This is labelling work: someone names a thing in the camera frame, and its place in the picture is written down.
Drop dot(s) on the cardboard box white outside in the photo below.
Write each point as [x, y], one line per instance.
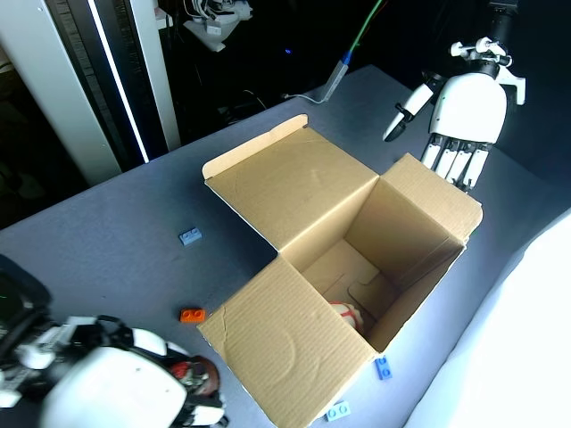
[290, 191]

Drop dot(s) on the grey USB adapter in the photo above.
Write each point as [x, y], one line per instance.
[336, 82]

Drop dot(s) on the light blue toy brick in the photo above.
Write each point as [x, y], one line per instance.
[337, 411]

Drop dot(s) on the white light strip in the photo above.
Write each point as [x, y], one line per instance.
[117, 80]

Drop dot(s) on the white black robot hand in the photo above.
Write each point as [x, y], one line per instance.
[468, 107]
[116, 392]

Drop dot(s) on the white cabinet panel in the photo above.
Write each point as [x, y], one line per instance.
[53, 89]

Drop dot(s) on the white frame post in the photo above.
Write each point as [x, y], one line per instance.
[156, 67]

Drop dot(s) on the red and white figurine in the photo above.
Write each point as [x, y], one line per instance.
[350, 312]

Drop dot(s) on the small orange toy brick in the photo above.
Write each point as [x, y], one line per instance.
[192, 315]

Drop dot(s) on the blue-grey toy brick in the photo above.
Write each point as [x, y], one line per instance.
[190, 236]

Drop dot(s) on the grey table cloth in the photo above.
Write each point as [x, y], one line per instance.
[134, 267]

